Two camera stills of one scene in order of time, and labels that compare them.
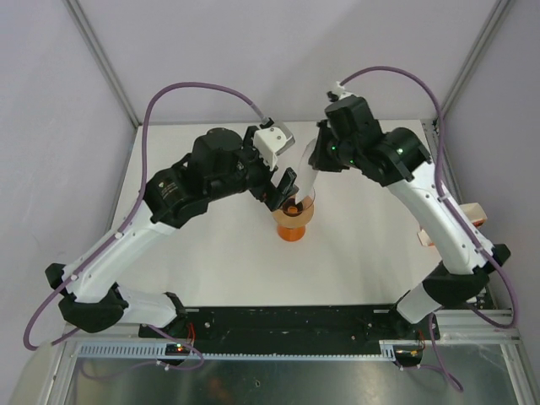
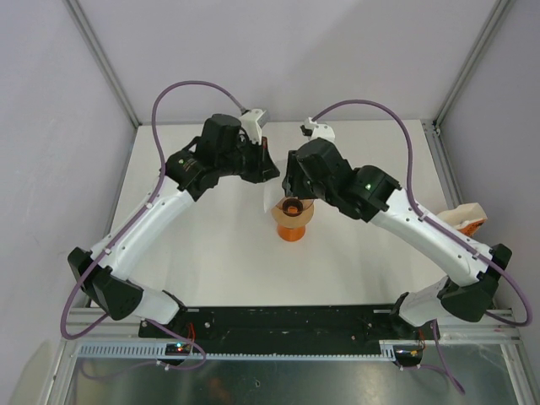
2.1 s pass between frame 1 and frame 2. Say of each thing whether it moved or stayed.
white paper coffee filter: moved
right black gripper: moved
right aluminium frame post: stayed
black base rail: stayed
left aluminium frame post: stayed
